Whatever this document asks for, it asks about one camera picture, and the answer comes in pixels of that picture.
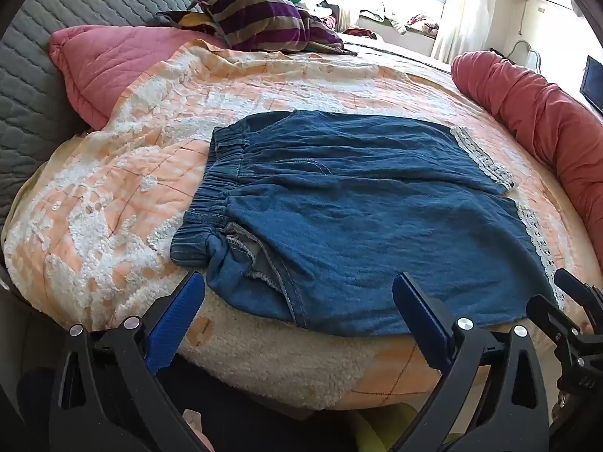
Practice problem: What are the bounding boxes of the pile of colourful clothes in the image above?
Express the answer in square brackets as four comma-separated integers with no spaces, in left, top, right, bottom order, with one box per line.
[264,0,352,29]

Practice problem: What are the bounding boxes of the red rolled quilt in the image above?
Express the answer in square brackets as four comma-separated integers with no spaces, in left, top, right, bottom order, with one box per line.
[451,50,603,246]

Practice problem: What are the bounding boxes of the purple striped pillow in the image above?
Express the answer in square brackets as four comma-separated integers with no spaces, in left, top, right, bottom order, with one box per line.
[158,0,359,55]

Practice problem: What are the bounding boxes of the white curtain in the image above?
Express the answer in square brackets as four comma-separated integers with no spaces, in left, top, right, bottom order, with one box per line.
[431,0,500,64]

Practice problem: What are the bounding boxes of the blue denim pants lace trim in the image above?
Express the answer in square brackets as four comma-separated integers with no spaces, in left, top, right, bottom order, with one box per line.
[170,109,568,337]

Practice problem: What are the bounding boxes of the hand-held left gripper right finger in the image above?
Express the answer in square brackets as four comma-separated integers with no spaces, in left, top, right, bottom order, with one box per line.
[392,273,552,452]

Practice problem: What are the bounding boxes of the person's green clothing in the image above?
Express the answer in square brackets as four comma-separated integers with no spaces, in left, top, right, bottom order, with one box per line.
[355,405,427,452]

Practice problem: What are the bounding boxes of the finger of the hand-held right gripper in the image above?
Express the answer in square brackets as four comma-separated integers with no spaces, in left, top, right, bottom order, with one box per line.
[526,296,592,356]
[553,268,603,314]

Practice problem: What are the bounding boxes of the pink quilted pillow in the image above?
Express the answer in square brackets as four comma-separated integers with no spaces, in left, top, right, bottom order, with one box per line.
[49,25,227,130]

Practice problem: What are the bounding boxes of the orange white fleece blanket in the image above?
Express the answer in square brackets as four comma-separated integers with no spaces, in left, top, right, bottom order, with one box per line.
[0,40,589,410]

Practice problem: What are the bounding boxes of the clothes on window sill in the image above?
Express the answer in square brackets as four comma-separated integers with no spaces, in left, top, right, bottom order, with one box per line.
[358,7,441,38]

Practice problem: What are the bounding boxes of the grey quilted headboard cover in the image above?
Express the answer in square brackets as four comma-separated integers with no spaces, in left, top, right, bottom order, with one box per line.
[0,0,250,208]

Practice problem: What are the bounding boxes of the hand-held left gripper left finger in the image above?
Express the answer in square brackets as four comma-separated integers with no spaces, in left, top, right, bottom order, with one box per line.
[47,269,208,452]

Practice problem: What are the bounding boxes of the black monitor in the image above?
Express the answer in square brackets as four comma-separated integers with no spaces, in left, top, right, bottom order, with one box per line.
[579,55,603,114]

